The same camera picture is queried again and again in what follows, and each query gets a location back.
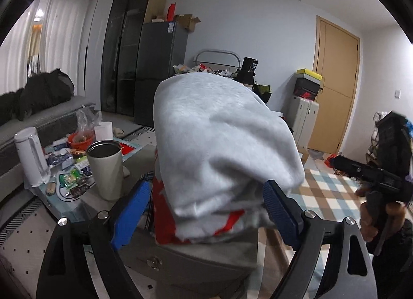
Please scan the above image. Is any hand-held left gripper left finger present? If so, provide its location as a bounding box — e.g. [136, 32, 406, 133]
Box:
[35, 179, 152, 299]

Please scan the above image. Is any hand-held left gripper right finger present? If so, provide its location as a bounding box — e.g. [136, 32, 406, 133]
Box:
[262, 179, 378, 299]

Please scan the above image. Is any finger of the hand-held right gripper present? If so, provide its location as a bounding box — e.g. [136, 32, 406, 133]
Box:
[332, 154, 388, 186]

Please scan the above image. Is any light grey sweatshirt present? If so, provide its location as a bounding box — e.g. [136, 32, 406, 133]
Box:
[153, 73, 305, 241]

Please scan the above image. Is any person's right forearm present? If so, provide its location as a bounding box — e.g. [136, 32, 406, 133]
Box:
[374, 218, 413, 287]

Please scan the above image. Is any person's right hand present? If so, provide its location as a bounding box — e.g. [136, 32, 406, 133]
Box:
[355, 185, 410, 244]

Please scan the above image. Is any red yellow bag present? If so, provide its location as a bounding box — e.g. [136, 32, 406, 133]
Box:
[324, 154, 343, 168]

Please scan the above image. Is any shoe rack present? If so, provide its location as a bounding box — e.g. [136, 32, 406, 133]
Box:
[366, 111, 413, 166]

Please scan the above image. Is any checkered blanket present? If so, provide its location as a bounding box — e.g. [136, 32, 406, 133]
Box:
[258, 157, 413, 299]

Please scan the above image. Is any beige steel tumbler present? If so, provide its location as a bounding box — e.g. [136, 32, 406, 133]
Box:
[86, 140, 124, 201]

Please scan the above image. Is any light blue covered table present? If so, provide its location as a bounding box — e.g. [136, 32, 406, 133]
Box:
[32, 141, 155, 222]

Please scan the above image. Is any green snack packet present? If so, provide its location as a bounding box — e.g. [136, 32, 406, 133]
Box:
[60, 168, 82, 190]

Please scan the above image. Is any beige nightstand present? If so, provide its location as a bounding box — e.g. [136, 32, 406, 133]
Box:
[121, 144, 259, 299]

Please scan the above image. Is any wooden door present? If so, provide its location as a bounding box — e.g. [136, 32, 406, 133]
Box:
[311, 15, 361, 154]

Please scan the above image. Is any white paper roll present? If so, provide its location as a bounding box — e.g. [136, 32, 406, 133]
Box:
[93, 121, 114, 143]

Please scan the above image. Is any red bowl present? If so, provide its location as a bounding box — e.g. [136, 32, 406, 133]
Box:
[67, 133, 96, 152]

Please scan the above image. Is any black red shoe box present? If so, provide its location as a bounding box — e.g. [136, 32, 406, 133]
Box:
[293, 88, 319, 101]

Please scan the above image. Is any clear plastic bag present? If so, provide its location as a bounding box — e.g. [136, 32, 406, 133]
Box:
[66, 107, 101, 151]

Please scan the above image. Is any yellow shoe box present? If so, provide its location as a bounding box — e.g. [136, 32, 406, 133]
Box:
[296, 68, 323, 82]

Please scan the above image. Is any white kettle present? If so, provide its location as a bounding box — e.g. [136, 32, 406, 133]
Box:
[14, 126, 50, 187]

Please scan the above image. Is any green black bag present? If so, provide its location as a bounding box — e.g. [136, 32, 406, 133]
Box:
[253, 83, 270, 105]

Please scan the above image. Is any grey sofa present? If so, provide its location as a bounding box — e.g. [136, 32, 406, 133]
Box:
[0, 96, 97, 186]

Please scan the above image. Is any dark grey fridge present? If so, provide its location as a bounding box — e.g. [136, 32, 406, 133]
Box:
[134, 21, 189, 125]

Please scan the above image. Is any black round box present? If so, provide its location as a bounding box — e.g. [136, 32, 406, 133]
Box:
[237, 57, 259, 85]

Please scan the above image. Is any black puffy coat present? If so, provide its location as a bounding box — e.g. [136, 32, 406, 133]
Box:
[0, 68, 75, 122]

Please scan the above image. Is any black refrigerator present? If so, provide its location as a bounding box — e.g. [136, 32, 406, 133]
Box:
[100, 0, 157, 115]

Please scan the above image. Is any white curtain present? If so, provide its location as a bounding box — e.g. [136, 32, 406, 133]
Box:
[0, 0, 99, 99]

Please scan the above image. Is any open cardboard box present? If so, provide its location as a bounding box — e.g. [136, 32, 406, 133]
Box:
[174, 14, 201, 32]

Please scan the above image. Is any grey arched frame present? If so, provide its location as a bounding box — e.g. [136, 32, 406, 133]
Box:
[194, 49, 241, 72]

